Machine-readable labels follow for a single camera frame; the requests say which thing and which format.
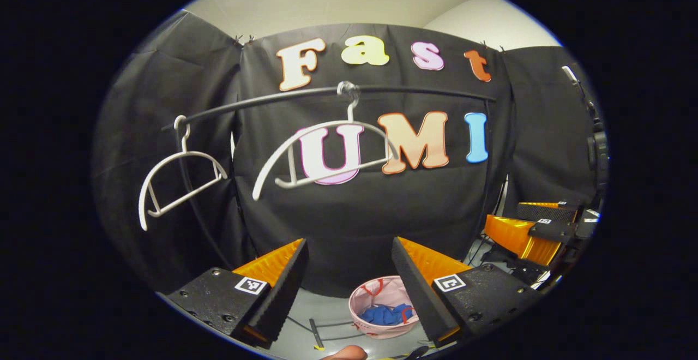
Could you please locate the white plastic hanger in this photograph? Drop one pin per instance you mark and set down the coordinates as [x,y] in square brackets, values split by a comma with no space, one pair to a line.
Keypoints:
[350,113]
[184,144]

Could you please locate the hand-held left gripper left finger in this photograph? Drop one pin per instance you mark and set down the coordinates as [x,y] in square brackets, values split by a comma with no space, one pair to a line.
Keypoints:
[288,292]

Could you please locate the black clothes rack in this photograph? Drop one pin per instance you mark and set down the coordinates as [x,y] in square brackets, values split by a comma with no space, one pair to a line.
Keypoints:
[425,92]

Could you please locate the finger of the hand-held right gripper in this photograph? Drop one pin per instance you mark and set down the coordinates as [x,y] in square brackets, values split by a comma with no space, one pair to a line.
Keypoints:
[545,211]
[553,232]

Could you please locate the pink laundry hamper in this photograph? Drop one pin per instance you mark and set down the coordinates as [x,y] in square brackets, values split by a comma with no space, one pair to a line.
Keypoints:
[381,294]

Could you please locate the black backdrop cloth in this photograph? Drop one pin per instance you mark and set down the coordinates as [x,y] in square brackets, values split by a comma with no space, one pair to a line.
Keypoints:
[354,229]

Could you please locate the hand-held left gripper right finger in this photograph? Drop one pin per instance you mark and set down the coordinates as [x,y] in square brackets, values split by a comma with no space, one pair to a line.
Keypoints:
[417,292]

